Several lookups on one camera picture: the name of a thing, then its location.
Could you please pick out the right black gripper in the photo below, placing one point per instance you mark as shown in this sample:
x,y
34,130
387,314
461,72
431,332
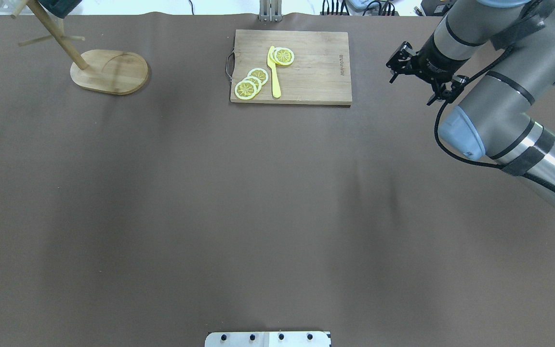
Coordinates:
x,y
433,59

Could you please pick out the dark teal mug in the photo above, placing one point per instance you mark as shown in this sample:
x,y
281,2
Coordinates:
x,y
59,8

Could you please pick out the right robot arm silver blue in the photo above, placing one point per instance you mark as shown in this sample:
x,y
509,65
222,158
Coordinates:
x,y
488,62

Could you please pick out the wooden cup storage rack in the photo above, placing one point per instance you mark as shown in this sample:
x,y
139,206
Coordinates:
x,y
98,70

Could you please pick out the wooden cutting board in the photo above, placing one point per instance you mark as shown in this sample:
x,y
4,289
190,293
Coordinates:
x,y
319,75

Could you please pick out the lemon slice by knife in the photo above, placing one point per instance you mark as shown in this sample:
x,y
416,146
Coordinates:
x,y
283,56

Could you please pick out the yellow plastic knife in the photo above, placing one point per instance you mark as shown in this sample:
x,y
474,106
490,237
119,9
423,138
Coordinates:
x,y
275,86

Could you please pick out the lemon slice middle of row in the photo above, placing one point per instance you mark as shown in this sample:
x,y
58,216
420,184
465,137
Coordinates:
x,y
257,82

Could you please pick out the lemon slice end of row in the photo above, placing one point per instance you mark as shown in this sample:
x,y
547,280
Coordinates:
x,y
244,90

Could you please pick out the aluminium frame post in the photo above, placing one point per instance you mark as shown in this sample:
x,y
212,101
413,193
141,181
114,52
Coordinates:
x,y
270,11

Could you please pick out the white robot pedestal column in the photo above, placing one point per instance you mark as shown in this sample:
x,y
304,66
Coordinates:
x,y
289,338

